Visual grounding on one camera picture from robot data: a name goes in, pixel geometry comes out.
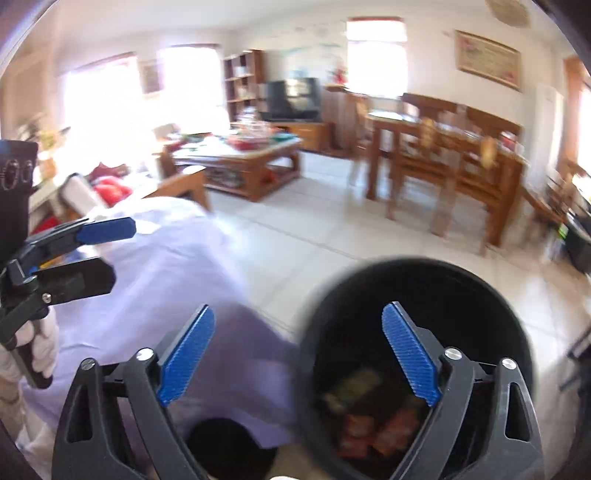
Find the lavender cloth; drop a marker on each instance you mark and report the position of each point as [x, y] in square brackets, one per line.
[184, 258]

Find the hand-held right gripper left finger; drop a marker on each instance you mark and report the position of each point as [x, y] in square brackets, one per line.
[187, 355]

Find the person's left hand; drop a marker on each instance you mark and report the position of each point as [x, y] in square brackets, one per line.
[46, 341]

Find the white standing air conditioner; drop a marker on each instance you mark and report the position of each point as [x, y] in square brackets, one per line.
[549, 134]

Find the red hanging ornament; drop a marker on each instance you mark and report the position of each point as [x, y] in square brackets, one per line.
[340, 74]

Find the wooden dining chair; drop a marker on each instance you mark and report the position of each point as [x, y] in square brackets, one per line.
[425, 168]
[362, 138]
[480, 184]

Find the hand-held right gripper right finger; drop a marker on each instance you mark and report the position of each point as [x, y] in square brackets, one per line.
[411, 355]

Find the wooden sofa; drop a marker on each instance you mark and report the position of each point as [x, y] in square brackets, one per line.
[184, 184]

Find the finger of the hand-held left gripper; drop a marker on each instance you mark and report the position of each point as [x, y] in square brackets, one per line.
[106, 230]
[78, 281]

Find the small framed wall picture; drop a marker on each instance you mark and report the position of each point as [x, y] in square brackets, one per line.
[150, 77]

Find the person's left forearm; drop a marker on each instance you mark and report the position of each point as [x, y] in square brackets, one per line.
[9, 383]

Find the orange red wrapper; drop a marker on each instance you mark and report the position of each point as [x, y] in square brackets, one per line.
[358, 431]
[397, 429]

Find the black television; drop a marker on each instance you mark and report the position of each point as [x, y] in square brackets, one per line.
[288, 99]

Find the bright window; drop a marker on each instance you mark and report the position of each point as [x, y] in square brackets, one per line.
[376, 57]
[115, 97]

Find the wooden coffee table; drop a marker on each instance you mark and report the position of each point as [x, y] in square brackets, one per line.
[258, 161]

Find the wooden bookshelf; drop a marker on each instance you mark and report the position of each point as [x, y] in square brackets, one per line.
[244, 78]

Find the black round trash bin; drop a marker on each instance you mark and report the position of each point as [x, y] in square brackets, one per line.
[351, 314]

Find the wooden television stand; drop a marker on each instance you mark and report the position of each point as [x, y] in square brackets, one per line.
[309, 136]

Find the black round container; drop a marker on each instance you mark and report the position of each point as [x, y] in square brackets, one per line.
[231, 450]

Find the red cushion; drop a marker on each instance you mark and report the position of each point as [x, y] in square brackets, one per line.
[111, 190]

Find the green wrapper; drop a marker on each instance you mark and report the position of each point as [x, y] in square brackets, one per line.
[355, 385]

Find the wooden dining table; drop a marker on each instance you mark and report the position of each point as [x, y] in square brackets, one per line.
[510, 198]

